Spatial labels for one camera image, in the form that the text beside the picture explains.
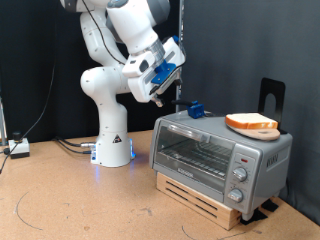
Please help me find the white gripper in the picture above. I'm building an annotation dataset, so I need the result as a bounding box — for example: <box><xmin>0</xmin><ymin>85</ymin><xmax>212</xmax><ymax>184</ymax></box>
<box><xmin>127</xmin><ymin>35</ymin><xmax>186</xmax><ymax>108</ymax></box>

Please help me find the small blue block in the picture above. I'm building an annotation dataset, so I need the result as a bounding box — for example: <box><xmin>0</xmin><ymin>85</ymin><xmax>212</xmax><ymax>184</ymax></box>
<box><xmin>171</xmin><ymin>99</ymin><xmax>221</xmax><ymax>120</ymax></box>

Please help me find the white bread slice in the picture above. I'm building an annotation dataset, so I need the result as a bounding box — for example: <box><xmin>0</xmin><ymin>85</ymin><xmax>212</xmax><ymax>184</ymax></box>
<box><xmin>224</xmin><ymin>112</ymin><xmax>279</xmax><ymax>130</ymax></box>

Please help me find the silver oven knob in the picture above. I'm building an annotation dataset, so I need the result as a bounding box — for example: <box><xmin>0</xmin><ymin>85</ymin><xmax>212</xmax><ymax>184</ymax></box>
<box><xmin>227</xmin><ymin>188</ymin><xmax>244</xmax><ymax>204</ymax></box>
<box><xmin>232</xmin><ymin>166</ymin><xmax>248</xmax><ymax>183</ymax></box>

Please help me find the silver toaster oven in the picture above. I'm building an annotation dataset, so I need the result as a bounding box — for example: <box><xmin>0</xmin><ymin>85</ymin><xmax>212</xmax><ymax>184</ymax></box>
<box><xmin>148</xmin><ymin>109</ymin><xmax>294</xmax><ymax>221</ymax></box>

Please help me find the vertical metal pole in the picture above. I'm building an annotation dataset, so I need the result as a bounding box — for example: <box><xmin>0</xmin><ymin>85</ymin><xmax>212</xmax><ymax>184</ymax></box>
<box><xmin>175</xmin><ymin>0</ymin><xmax>185</xmax><ymax>113</ymax></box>

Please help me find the black metal bookend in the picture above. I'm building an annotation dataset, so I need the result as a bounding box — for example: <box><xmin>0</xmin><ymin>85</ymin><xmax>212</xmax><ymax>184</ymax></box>
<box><xmin>257</xmin><ymin>77</ymin><xmax>288</xmax><ymax>135</ymax></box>

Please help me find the round wooden cutting board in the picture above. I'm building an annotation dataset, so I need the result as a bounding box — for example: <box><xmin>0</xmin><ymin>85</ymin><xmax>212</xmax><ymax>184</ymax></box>
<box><xmin>225</xmin><ymin>123</ymin><xmax>281</xmax><ymax>142</ymax></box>

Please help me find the wooden slatted block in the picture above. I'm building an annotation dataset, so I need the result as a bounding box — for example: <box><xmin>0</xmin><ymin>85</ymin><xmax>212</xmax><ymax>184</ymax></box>
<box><xmin>155</xmin><ymin>171</ymin><xmax>243</xmax><ymax>232</ymax></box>

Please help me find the black foam pad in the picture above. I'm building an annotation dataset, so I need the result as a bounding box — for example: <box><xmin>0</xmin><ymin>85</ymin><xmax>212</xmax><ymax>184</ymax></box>
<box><xmin>239</xmin><ymin>208</ymin><xmax>269</xmax><ymax>226</ymax></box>
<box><xmin>261</xmin><ymin>199</ymin><xmax>279</xmax><ymax>213</ymax></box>

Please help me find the white emergency stop button box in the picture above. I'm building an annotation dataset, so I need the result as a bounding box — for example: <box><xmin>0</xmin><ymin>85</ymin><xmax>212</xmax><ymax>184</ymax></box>
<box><xmin>8</xmin><ymin>131</ymin><xmax>31</xmax><ymax>160</ymax></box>

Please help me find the wrist camera blue mount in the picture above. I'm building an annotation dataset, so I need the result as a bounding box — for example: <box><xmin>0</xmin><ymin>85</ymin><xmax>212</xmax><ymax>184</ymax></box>
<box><xmin>150</xmin><ymin>60</ymin><xmax>178</xmax><ymax>85</ymax></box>

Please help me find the metal wire oven rack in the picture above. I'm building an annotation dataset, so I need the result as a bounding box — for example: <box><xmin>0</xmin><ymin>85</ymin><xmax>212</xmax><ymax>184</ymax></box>
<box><xmin>158</xmin><ymin>139</ymin><xmax>233</xmax><ymax>178</ymax></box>

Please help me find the black base cable silver connector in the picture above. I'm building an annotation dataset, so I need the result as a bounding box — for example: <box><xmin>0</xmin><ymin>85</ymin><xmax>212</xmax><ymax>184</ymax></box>
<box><xmin>53</xmin><ymin>135</ymin><xmax>98</xmax><ymax>148</ymax></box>

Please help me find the plain black base cable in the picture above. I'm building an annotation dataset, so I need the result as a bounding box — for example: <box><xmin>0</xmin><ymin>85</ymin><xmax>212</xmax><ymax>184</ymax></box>
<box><xmin>55</xmin><ymin>139</ymin><xmax>94</xmax><ymax>155</ymax></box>

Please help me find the grey metal frame post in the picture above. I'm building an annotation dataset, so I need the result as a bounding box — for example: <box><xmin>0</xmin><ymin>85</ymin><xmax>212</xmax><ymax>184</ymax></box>
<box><xmin>0</xmin><ymin>96</ymin><xmax>7</xmax><ymax>146</ymax></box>

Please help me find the long black camera cable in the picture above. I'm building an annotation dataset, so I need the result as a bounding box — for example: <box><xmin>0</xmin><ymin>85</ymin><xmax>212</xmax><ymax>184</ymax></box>
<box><xmin>0</xmin><ymin>0</ymin><xmax>128</xmax><ymax>176</ymax></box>

